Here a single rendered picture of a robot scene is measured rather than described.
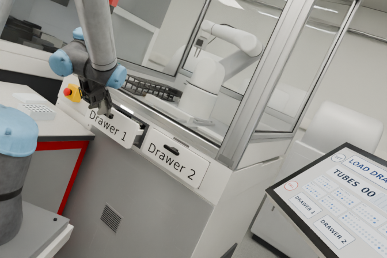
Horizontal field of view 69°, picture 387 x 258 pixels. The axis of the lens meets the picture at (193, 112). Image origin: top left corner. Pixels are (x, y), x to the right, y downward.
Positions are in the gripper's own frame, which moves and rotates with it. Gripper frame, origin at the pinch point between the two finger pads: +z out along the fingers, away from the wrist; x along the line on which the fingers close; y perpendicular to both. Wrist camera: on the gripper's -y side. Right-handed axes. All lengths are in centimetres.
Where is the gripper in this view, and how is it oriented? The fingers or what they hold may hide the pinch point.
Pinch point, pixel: (105, 112)
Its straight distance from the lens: 120.5
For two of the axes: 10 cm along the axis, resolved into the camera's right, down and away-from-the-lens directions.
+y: -6.2, 4.7, -6.3
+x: 7.8, 4.1, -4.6
